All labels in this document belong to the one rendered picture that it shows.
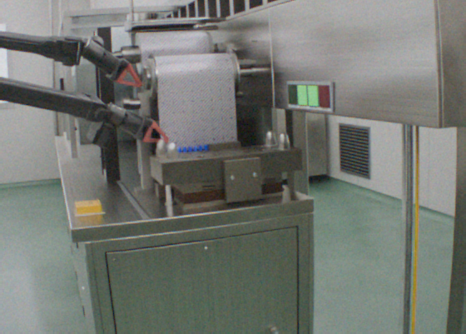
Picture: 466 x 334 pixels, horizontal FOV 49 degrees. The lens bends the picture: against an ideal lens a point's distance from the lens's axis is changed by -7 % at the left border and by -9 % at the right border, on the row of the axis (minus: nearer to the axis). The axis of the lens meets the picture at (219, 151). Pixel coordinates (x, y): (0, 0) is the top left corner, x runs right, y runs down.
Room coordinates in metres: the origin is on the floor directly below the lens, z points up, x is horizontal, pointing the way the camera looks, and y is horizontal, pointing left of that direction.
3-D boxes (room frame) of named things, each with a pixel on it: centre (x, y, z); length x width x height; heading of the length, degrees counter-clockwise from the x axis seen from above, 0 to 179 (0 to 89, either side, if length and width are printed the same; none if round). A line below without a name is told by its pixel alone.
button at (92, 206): (1.45, 0.37, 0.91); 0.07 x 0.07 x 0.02; 17
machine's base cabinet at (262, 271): (2.59, 0.42, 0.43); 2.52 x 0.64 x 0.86; 17
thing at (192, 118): (1.65, 0.06, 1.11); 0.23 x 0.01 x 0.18; 107
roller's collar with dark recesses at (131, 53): (1.91, 0.29, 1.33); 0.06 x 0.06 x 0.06; 17
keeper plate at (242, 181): (1.47, -0.06, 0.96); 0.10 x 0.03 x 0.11; 107
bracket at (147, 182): (1.70, 0.24, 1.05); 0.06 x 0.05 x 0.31; 107
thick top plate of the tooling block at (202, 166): (1.55, -0.02, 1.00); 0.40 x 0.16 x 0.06; 107
